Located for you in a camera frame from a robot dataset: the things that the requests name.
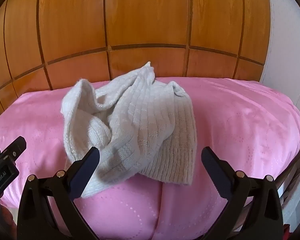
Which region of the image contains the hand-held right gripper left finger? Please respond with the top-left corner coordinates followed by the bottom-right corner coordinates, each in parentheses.
top-left (17, 146), bottom-right (100, 240)

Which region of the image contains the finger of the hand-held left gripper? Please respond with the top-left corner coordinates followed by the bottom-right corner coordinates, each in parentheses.
top-left (0, 136), bottom-right (27, 165)

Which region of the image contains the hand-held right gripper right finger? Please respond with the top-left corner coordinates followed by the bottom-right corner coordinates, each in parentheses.
top-left (201, 146), bottom-right (283, 240)

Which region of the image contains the white knit sweater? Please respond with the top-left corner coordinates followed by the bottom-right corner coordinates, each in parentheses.
top-left (61, 61), bottom-right (198, 199)

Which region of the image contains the pink bed blanket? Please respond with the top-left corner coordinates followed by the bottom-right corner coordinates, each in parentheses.
top-left (0, 77), bottom-right (300, 240)

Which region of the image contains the dark wooden chair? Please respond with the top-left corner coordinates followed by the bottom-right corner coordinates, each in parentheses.
top-left (275, 149), bottom-right (300, 205)

